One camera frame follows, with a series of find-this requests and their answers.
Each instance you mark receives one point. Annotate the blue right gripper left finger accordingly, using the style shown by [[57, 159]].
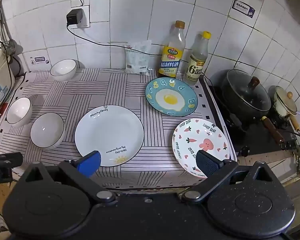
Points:
[[89, 164]]

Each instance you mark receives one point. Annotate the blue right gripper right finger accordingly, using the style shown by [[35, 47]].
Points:
[[207, 163]]

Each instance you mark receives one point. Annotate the white bunny carrot plate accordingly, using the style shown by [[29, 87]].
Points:
[[193, 135]]

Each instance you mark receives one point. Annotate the white sun plate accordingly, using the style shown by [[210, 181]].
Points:
[[114, 131]]

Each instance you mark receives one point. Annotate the white bowl front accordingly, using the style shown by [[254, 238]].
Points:
[[48, 131]]

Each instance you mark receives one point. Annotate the white bowl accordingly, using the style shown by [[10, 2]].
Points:
[[63, 70], [19, 113], [48, 131]]

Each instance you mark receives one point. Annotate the blue fried egg plate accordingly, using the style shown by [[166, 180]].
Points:
[[171, 97]]

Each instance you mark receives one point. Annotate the white bowl back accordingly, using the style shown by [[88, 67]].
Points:
[[63, 70]]

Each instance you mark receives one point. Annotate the black gas stove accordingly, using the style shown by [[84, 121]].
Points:
[[283, 126]]

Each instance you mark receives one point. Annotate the striped table mat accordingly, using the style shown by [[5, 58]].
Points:
[[154, 166]]

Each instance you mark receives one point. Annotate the black wok with lid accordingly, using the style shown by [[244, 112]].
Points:
[[248, 109]]

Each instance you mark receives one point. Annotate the cream small saucepan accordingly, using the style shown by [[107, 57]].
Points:
[[285, 106]]

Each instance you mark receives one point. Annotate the warning label sticker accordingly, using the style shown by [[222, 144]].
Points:
[[39, 60]]

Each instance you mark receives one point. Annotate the clear vinegar bottle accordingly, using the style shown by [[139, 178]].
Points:
[[197, 58]]

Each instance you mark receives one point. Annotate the white salt bag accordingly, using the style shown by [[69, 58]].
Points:
[[137, 56]]

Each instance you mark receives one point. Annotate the yellow label cooking wine bottle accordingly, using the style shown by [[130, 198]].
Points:
[[173, 51]]

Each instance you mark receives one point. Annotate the black power adapter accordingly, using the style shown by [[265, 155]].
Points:
[[74, 17]]

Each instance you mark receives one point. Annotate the white wall socket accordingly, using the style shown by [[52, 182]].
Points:
[[84, 16]]

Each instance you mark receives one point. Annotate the blue wall sticker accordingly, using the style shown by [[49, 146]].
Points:
[[243, 8]]

